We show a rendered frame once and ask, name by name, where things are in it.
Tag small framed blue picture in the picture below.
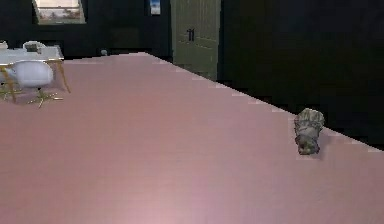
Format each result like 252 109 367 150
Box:
149 0 162 16

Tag window with landscape view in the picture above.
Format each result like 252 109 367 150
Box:
31 0 87 25

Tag white dining table wooden legs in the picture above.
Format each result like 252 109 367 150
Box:
0 45 72 104

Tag grey stone bust statue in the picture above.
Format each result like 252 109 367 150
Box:
293 107 326 156

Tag white shell chair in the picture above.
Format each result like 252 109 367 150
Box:
22 40 47 52
5 60 64 109

